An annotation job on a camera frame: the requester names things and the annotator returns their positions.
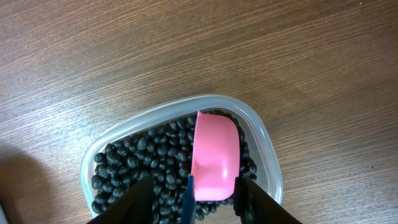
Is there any clear plastic container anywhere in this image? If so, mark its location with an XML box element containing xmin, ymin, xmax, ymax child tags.
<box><xmin>80</xmin><ymin>95</ymin><xmax>283</xmax><ymax>223</ymax></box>

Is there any pink scoop with blue handle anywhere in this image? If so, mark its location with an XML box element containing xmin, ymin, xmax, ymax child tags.
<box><xmin>181</xmin><ymin>111</ymin><xmax>240</xmax><ymax>223</ymax></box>

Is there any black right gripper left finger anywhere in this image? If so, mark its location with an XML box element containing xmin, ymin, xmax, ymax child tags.
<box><xmin>88</xmin><ymin>175</ymin><xmax>154</xmax><ymax>224</ymax></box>

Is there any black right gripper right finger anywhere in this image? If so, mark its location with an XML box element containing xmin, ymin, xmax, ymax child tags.
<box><xmin>233</xmin><ymin>177</ymin><xmax>302</xmax><ymax>224</ymax></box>

